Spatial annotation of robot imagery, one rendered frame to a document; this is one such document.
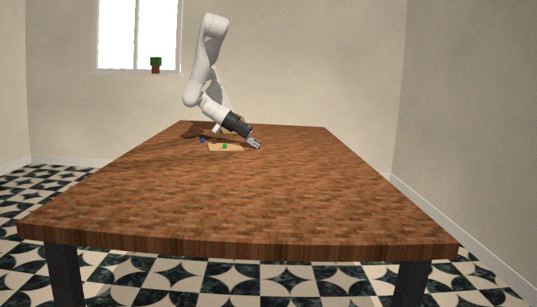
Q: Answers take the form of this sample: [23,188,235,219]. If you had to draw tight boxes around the tan square mat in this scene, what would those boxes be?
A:
[207,143,244,151]

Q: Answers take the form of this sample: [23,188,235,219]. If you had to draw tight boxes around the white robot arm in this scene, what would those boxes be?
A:
[182,13,235,119]

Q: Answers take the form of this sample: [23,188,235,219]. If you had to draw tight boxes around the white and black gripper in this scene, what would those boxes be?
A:
[212,106,261,149]

